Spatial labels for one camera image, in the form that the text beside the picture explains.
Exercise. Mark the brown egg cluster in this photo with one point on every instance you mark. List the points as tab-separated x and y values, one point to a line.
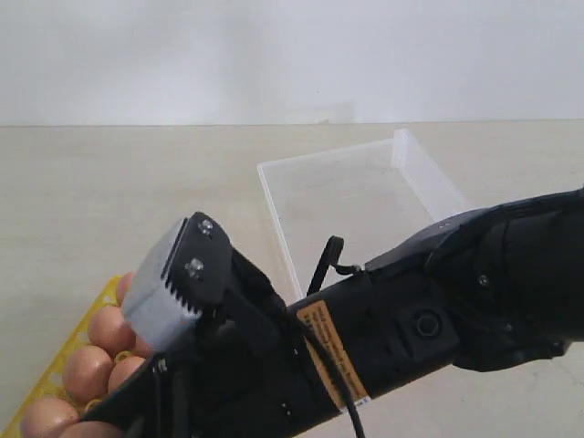
141	348

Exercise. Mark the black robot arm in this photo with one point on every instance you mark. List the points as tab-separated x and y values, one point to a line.
485	290

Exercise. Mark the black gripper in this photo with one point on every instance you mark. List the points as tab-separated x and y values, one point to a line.
248	367

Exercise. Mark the clear plastic container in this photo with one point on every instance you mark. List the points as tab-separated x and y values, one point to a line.
373	195

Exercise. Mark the brown egg front corner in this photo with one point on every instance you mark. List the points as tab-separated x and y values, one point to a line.
92	430

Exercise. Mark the yellow plastic egg tray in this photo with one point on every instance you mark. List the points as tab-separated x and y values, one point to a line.
50	383

